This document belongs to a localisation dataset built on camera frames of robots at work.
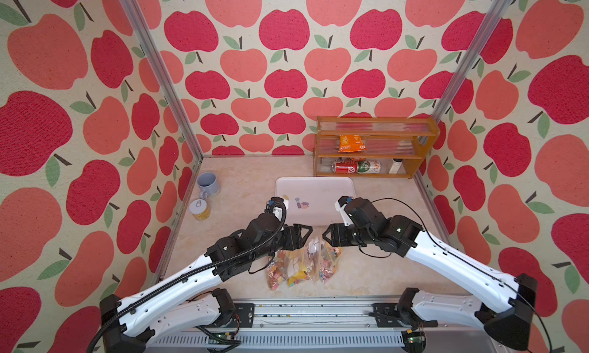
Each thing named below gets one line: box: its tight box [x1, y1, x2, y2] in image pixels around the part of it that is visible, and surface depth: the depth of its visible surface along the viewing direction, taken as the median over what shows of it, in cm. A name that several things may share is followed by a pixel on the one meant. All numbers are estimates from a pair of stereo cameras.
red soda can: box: [331, 158, 359, 175], surface depth 110 cm
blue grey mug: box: [196, 171, 221, 200], surface depth 103 cm
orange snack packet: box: [338, 134, 367, 153], surface depth 103 cm
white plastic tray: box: [274, 177, 357, 227], surface depth 110 cm
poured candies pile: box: [294, 197, 310, 210], surface depth 104 cm
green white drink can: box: [357, 159, 382, 175], surface depth 110 cm
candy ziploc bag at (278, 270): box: [266, 250, 289, 291], surface depth 81 cm
